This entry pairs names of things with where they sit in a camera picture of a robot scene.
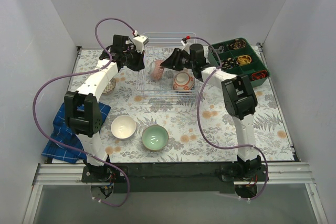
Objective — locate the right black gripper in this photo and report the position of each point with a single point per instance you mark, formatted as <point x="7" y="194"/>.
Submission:
<point x="177" y="59"/>

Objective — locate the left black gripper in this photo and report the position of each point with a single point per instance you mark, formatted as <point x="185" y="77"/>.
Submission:
<point x="134" y="60"/>

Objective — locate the black white leaf bowl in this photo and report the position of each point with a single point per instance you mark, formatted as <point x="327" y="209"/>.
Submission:
<point x="156" y="70"/>

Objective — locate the orange floral bowl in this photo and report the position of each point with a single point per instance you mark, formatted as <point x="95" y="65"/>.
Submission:
<point x="183" y="81"/>

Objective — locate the white wire dish rack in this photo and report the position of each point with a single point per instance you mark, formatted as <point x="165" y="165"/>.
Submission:
<point x="160" y="47"/>

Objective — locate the celadon green bowl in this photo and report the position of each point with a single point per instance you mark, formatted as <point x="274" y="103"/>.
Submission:
<point x="155" y="137"/>

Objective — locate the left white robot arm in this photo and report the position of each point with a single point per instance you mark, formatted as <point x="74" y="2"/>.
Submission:
<point x="82" y="112"/>

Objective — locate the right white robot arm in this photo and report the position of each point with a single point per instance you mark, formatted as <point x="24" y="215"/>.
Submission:
<point x="239" y="98"/>

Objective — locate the brown patterned small bowl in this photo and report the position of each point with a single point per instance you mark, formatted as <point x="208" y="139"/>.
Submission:
<point x="110" y="86"/>

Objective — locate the green divided organizer tray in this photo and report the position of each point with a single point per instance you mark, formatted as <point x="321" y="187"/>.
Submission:
<point x="236" y="56"/>

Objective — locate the floral table mat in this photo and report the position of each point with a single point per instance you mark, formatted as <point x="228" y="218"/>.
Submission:
<point x="178" y="117"/>

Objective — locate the blue plaid cloth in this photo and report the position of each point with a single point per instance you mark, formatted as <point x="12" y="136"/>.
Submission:
<point x="63" y="134"/>

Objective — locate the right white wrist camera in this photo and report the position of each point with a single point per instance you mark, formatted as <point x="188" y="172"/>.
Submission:
<point x="185" y="43"/>

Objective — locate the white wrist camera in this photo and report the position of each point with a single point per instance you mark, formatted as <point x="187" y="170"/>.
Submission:
<point x="185" y="43"/>
<point x="140" y="41"/>

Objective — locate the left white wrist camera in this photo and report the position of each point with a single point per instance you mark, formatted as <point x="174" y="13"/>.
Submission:
<point x="140" y="41"/>

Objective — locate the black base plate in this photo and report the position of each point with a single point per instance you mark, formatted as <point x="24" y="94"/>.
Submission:
<point x="175" y="177"/>

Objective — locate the aluminium frame rail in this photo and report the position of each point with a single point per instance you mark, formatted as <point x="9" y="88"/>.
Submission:
<point x="70" y="174"/>

